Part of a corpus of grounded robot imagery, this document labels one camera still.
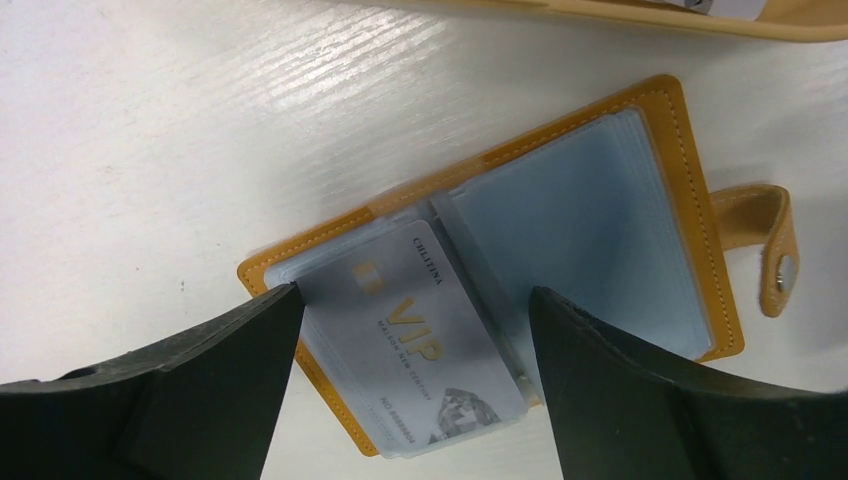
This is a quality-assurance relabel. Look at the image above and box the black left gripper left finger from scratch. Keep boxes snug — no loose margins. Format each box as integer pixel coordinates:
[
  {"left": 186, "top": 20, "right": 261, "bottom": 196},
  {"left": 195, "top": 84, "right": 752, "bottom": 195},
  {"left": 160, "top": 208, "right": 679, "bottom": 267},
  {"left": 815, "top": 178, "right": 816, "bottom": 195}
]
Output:
[{"left": 1, "top": 284, "right": 304, "bottom": 479}]

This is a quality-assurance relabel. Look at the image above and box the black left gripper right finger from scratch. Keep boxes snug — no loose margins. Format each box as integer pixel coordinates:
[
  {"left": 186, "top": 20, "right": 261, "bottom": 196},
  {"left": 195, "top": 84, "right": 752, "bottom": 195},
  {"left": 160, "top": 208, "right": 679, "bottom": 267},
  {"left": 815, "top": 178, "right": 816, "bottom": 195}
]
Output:
[{"left": 529, "top": 287, "right": 847, "bottom": 479}]

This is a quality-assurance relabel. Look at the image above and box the orange leather card holder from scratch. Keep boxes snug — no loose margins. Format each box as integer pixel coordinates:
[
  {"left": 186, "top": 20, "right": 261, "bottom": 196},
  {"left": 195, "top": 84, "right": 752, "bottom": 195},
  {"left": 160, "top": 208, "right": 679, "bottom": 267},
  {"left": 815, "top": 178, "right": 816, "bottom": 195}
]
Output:
[{"left": 238, "top": 75, "right": 800, "bottom": 458}]

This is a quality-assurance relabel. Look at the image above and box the tan oval tray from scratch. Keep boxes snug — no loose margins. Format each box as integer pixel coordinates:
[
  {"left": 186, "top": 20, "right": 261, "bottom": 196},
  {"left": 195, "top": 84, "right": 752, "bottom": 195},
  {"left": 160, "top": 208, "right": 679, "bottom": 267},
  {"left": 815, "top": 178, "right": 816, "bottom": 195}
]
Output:
[{"left": 376, "top": 1, "right": 847, "bottom": 43}]

